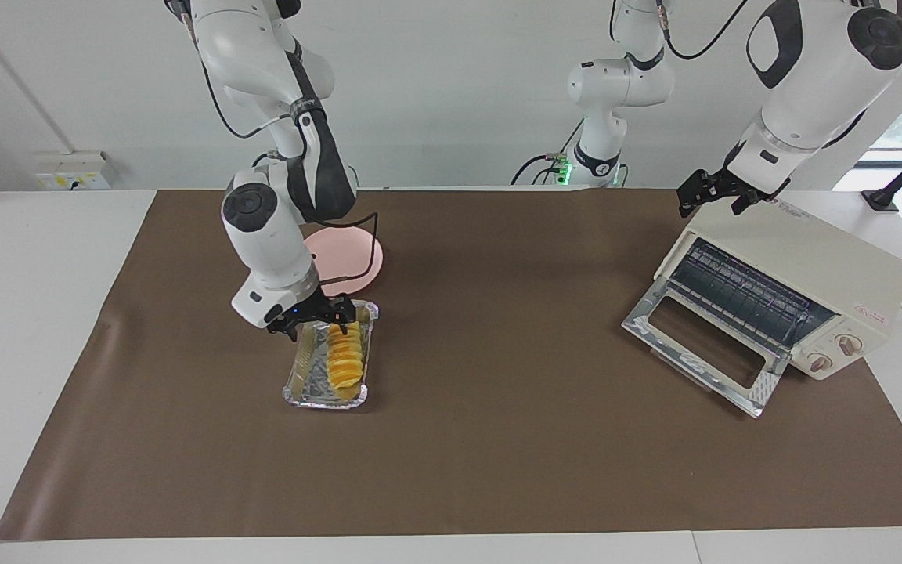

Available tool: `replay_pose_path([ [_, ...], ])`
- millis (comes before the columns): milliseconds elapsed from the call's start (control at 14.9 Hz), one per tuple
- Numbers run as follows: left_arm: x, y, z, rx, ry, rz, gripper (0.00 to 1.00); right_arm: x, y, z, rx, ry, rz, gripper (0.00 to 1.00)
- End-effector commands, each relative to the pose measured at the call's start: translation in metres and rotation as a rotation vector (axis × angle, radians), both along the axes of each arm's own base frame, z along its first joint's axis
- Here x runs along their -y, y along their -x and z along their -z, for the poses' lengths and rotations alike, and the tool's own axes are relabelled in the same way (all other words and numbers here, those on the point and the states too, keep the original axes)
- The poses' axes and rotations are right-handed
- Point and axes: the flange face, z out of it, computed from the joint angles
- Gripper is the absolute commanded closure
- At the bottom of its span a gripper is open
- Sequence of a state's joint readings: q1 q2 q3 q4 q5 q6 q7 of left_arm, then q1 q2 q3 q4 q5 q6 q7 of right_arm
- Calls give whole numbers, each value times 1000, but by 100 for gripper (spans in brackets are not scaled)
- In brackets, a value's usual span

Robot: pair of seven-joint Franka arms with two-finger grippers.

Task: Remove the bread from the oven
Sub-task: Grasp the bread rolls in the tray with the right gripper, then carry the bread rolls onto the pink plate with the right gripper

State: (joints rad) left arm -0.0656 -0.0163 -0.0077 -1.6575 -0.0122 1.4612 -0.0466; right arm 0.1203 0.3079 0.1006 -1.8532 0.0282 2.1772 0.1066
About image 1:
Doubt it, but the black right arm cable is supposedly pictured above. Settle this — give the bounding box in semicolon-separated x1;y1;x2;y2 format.
199;39;380;284

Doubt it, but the pink round plate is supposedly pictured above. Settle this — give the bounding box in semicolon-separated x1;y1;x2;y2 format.
304;226;384;298

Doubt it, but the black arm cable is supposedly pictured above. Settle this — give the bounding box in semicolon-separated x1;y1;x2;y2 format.
199;39;380;284
658;0;751;60

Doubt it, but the silver glass oven door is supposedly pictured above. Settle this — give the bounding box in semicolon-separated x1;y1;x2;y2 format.
622;278;792;418

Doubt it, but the white wall socket box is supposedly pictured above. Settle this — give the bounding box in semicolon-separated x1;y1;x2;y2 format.
34;151;112;191

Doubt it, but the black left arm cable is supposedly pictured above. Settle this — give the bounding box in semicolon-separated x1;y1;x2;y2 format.
658;0;751;60

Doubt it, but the cream toaster oven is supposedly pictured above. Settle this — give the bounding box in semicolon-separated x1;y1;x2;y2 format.
655;202;902;381

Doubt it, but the black base cable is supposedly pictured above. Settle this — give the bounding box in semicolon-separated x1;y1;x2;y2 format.
510;117;585;186

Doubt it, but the aluminium foil tray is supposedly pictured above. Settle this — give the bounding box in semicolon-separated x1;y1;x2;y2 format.
283;300;380;410

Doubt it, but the brown table mat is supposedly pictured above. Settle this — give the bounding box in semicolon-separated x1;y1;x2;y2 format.
0;188;902;541

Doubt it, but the golden bread loaf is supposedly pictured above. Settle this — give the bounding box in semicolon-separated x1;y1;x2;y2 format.
326;321;366;390

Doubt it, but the oven wire rack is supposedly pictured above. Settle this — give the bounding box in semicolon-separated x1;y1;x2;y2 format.
669;237;839;355

